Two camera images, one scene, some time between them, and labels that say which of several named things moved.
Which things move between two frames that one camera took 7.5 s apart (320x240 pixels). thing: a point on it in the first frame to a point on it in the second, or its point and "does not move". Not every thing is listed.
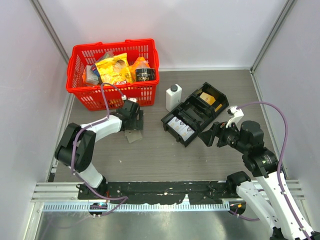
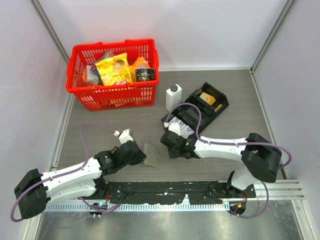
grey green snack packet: [92, 74] does not move
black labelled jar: [144, 74] does not move
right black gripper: [218, 129] to [172, 154]
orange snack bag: [141, 63] does not move
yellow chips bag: [114, 69] does not move
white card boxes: [185, 131] does not move
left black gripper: [137, 124] to [140, 156]
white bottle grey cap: [173, 97] does not move
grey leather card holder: [133, 135] to [151, 152]
